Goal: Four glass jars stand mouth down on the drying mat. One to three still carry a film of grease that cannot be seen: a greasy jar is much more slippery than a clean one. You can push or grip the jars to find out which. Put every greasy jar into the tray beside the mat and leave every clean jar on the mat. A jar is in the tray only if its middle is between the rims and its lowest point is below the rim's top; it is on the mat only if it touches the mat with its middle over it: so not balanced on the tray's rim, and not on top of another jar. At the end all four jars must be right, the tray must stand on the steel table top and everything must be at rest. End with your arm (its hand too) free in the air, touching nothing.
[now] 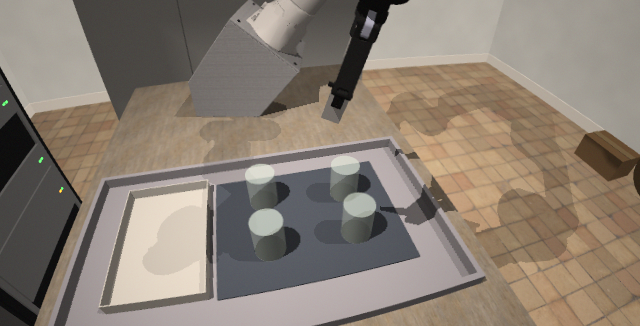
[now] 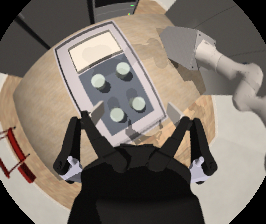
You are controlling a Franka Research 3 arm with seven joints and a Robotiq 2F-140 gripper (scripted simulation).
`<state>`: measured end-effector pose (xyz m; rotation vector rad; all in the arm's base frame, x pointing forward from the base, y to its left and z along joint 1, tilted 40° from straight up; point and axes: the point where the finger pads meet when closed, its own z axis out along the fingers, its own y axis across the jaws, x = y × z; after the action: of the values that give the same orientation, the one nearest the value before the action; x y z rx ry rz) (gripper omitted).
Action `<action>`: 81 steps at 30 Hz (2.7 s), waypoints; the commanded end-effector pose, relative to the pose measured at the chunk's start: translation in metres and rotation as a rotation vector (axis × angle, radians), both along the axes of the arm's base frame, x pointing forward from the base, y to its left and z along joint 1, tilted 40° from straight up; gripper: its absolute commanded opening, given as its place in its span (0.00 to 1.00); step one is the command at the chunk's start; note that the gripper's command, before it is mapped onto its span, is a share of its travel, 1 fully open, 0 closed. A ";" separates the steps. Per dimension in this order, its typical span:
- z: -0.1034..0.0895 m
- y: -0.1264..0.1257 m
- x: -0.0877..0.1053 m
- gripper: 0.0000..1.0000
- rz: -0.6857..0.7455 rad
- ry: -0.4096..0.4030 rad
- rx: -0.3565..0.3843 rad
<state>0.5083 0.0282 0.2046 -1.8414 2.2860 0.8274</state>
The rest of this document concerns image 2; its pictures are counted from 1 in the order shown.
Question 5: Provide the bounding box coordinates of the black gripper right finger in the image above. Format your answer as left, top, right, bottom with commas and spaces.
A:
147, 102, 218, 185

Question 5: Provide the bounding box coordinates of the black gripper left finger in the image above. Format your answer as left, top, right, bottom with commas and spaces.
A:
53, 101, 127, 184

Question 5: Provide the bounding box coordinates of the clear glass cylinder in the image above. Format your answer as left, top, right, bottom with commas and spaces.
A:
91, 74, 106, 90
129, 97, 145, 110
110, 107, 124, 122
115, 62, 130, 79

